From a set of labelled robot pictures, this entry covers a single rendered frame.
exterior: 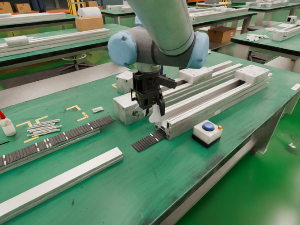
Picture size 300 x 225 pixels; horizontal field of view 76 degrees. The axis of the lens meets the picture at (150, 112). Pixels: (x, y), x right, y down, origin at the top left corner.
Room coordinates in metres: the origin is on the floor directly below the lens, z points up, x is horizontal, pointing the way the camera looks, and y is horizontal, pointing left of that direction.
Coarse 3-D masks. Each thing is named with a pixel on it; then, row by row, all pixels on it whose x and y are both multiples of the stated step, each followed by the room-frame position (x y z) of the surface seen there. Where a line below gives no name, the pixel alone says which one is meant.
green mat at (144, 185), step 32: (256, 64) 1.44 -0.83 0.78; (64, 96) 0.94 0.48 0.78; (96, 96) 0.94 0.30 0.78; (256, 96) 0.94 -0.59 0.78; (288, 96) 0.94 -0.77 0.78; (0, 128) 0.65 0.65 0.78; (64, 128) 0.65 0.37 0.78; (128, 128) 0.65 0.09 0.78; (192, 128) 0.65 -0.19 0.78; (224, 128) 0.65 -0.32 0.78; (256, 128) 0.65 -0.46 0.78; (64, 160) 0.47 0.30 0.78; (128, 160) 0.47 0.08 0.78; (160, 160) 0.47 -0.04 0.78; (192, 160) 0.47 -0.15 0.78; (0, 192) 0.35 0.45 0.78; (64, 192) 0.35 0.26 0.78; (96, 192) 0.35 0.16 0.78; (128, 192) 0.35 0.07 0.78; (160, 192) 0.35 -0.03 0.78; (32, 224) 0.25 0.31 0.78; (64, 224) 0.25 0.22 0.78; (96, 224) 0.25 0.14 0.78; (128, 224) 0.25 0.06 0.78
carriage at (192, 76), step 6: (180, 72) 0.99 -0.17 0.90; (186, 72) 0.98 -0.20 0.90; (192, 72) 0.98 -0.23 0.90; (198, 72) 0.98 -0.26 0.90; (204, 72) 0.98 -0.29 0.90; (210, 72) 1.00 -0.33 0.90; (180, 78) 0.99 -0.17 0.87; (186, 78) 0.95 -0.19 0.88; (192, 78) 0.92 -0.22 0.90; (198, 78) 0.94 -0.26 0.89; (204, 78) 0.97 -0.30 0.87
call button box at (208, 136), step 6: (198, 126) 0.59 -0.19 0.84; (216, 126) 0.59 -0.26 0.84; (198, 132) 0.57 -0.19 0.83; (204, 132) 0.56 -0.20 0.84; (210, 132) 0.56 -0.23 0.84; (216, 132) 0.55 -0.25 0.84; (198, 138) 0.57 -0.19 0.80; (204, 138) 0.54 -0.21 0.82; (210, 138) 0.53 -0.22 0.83; (216, 138) 0.56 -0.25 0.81; (204, 144) 0.54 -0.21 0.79; (210, 144) 0.54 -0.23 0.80
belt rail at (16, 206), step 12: (108, 156) 0.46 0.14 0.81; (120, 156) 0.47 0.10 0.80; (84, 168) 0.41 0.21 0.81; (96, 168) 0.42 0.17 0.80; (48, 180) 0.37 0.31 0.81; (60, 180) 0.37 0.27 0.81; (72, 180) 0.37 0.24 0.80; (24, 192) 0.33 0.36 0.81; (36, 192) 0.33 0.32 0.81; (48, 192) 0.33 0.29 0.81; (0, 204) 0.29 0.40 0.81; (12, 204) 0.29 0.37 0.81; (24, 204) 0.29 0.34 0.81; (36, 204) 0.31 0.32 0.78; (0, 216) 0.26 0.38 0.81; (12, 216) 0.27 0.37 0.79
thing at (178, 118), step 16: (240, 80) 0.99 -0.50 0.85; (192, 96) 0.78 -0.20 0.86; (208, 96) 0.82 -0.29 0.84; (224, 96) 0.78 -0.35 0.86; (240, 96) 0.88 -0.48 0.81; (176, 112) 0.69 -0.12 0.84; (192, 112) 0.65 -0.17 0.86; (208, 112) 0.71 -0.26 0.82; (160, 128) 0.64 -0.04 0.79; (176, 128) 0.59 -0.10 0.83
